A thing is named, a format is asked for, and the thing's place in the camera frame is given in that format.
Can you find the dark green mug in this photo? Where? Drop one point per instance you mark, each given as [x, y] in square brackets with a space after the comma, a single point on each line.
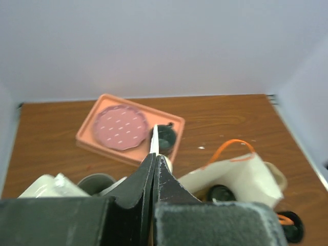
[167, 138]

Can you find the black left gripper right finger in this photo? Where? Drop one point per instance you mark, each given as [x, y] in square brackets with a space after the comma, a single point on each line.
[179, 218]

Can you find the grey cylindrical utensil holder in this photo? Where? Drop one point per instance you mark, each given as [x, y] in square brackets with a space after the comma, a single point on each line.
[95, 183]

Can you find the beige pulp cup carrier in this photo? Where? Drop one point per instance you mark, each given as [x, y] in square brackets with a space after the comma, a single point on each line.
[279, 177]

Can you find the pink polka dot plate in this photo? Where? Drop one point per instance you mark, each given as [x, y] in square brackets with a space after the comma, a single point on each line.
[120, 127]

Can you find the black plastic cup lid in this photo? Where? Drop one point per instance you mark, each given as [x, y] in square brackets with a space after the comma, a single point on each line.
[220, 193]

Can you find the cream paper gift bag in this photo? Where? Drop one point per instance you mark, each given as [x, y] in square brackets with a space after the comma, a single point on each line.
[246, 176]

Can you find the white straw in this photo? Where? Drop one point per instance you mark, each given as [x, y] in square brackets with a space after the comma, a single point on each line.
[154, 144]

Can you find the salmon pink serving tray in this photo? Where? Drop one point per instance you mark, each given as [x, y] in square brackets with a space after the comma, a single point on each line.
[134, 156]

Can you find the white wrapped utensil packet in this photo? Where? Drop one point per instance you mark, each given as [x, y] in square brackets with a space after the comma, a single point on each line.
[112, 187]

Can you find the white rectangular plate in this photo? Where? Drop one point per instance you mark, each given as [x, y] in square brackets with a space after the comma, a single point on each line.
[53, 186]

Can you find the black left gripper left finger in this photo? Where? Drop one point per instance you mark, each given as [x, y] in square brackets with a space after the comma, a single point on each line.
[119, 218]

